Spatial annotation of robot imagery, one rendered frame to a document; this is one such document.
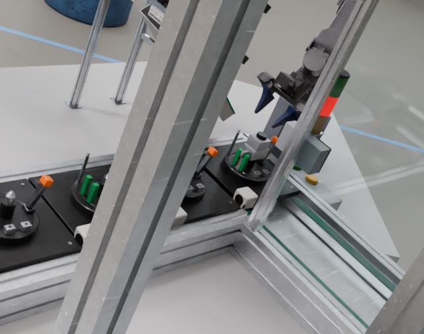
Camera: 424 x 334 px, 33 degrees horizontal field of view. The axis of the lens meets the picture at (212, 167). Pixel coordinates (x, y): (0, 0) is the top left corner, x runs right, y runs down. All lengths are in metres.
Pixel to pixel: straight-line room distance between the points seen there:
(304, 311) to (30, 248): 0.66
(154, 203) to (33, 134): 1.47
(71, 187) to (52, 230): 0.17
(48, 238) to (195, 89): 1.04
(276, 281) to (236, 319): 0.15
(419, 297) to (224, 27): 0.22
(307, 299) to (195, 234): 0.31
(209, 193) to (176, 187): 1.26
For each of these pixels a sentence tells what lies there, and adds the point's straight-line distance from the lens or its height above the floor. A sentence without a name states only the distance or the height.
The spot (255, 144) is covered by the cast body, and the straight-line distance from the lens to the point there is 1.91.
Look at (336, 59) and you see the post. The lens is 1.56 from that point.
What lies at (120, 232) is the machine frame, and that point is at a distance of 0.57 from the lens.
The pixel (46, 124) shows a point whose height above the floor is 0.86.
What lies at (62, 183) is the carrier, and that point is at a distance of 1.67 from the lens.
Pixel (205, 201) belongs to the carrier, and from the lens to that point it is 1.78.
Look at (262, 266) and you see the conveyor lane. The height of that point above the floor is 0.91.
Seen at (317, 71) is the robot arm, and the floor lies 1.33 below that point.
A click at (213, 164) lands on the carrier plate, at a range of 1.94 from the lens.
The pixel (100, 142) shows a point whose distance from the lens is 2.06.
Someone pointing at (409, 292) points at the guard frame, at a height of 1.68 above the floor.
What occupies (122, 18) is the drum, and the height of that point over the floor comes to 0.06.
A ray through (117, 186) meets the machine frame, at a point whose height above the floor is 1.62.
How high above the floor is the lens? 1.94
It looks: 30 degrees down
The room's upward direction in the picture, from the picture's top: 24 degrees clockwise
